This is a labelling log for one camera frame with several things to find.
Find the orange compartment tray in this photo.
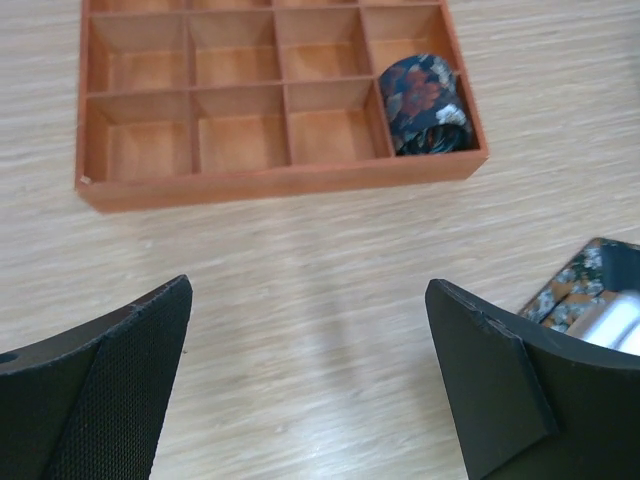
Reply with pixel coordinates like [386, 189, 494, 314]
[75, 1, 489, 212]

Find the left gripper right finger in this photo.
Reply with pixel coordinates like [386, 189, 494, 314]
[425, 279, 639, 479]

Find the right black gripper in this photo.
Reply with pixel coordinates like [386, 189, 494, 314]
[567, 291, 639, 355]

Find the rolled dark floral tie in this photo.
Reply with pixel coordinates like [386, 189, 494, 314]
[379, 54, 473, 156]

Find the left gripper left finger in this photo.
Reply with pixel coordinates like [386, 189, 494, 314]
[1, 275, 193, 479]

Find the brown floral tie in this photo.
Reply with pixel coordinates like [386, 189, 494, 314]
[518, 237, 639, 333]

